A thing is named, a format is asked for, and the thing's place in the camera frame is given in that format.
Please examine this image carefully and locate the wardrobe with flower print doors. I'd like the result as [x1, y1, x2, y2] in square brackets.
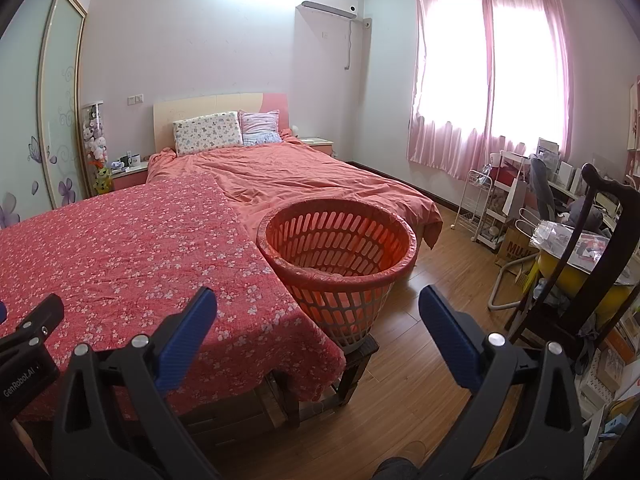
[0, 0, 89, 229]

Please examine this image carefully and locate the white tubular frame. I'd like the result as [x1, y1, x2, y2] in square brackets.
[488, 255, 544, 312]

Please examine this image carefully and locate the person's leg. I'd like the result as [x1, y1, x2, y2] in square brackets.
[377, 441, 429, 480]

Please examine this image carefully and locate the beige and pink headboard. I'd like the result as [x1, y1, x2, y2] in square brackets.
[152, 92, 291, 157]

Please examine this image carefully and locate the glossy magazine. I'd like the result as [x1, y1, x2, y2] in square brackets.
[574, 233, 614, 264]

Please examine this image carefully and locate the white wire rack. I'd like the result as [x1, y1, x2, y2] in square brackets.
[453, 167, 506, 247]

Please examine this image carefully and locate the pile of boxes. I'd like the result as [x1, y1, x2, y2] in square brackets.
[575, 330, 640, 467]

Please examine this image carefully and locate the hanging column of plush toys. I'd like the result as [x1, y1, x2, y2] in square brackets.
[82, 102, 111, 196]

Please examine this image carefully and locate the orange plastic laundry basket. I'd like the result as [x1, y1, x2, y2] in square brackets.
[256, 198, 418, 349]

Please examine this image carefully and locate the grey garment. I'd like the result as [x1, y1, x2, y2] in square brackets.
[530, 157, 557, 222]

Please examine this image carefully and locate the white paper bag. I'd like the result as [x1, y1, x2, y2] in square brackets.
[502, 177, 531, 222]

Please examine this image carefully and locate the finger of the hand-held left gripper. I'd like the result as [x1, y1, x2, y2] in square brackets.
[0, 293, 66, 356]

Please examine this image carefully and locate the white air conditioner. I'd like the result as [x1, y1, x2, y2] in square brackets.
[295, 0, 361, 24]

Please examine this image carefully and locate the white floral pillow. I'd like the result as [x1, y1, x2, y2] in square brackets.
[172, 111, 244, 157]

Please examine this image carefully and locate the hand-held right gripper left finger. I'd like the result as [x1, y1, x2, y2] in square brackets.
[50, 286, 221, 480]

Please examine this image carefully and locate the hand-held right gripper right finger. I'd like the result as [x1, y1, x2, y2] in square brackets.
[415, 285, 586, 480]

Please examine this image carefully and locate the brown paper bag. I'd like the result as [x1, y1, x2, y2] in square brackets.
[494, 225, 534, 267]

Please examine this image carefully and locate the pink curtain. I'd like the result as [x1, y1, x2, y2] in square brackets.
[407, 0, 575, 181]

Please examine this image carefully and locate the yellow round tub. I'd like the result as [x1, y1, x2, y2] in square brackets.
[537, 249, 637, 317]

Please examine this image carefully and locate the pink and white nightstand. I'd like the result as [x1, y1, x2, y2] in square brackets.
[299, 136, 335, 158]
[110, 160, 150, 191]

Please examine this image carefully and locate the dark wooden chair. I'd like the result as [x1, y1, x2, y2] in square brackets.
[505, 162, 640, 362]

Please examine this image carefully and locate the bed with salmon duvet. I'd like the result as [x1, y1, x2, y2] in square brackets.
[147, 139, 444, 252]

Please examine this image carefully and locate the pink striped pillow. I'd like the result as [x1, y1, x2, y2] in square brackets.
[238, 109, 284, 147]

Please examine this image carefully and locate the dark wooden stool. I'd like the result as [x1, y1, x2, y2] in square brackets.
[265, 332, 381, 429]

